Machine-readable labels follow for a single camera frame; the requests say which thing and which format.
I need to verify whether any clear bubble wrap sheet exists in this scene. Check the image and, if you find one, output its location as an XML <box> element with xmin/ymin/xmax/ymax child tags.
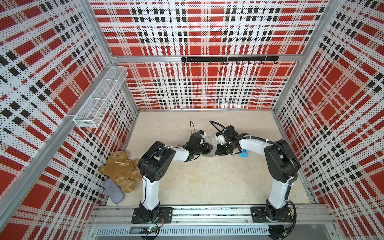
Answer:
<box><xmin>202</xmin><ymin>134</ymin><xmax>221</xmax><ymax>158</ymax></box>

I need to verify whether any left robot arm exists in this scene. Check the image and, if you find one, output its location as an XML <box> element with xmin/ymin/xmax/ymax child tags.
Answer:
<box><xmin>138</xmin><ymin>130</ymin><xmax>213</xmax><ymax>223</ymax></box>

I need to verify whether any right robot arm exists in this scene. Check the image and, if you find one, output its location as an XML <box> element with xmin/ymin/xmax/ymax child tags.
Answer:
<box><xmin>210</xmin><ymin>121</ymin><xmax>301</xmax><ymax>222</ymax></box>

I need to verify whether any brown teddy bear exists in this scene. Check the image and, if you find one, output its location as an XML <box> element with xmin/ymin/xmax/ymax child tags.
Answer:
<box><xmin>99</xmin><ymin>151</ymin><xmax>142</xmax><ymax>193</ymax></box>

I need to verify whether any grey cloth pouch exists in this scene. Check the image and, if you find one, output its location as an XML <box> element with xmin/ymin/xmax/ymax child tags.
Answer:
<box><xmin>104</xmin><ymin>179</ymin><xmax>125</xmax><ymax>204</ymax></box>

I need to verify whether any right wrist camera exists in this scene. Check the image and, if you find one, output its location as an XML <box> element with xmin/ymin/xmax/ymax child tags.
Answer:
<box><xmin>215</xmin><ymin>133</ymin><xmax>227</xmax><ymax>145</ymax></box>

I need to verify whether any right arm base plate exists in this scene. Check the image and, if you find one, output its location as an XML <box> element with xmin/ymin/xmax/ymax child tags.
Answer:
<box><xmin>251</xmin><ymin>206</ymin><xmax>293</xmax><ymax>223</ymax></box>

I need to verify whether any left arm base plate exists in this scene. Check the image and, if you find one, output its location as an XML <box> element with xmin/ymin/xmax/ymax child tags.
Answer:
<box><xmin>131</xmin><ymin>207</ymin><xmax>173</xmax><ymax>224</ymax></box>

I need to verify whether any black wall hook rail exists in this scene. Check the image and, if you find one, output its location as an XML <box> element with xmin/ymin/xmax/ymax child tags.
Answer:
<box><xmin>181</xmin><ymin>56</ymin><xmax>280</xmax><ymax>64</ymax></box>

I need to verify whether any white wire mesh basket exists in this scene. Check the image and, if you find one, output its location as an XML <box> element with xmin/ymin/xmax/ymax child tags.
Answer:
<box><xmin>74</xmin><ymin>66</ymin><xmax>128</xmax><ymax>128</ymax></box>

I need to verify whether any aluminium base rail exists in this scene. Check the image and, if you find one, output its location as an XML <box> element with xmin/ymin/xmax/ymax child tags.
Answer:
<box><xmin>84</xmin><ymin>204</ymin><xmax>343</xmax><ymax>240</ymax></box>

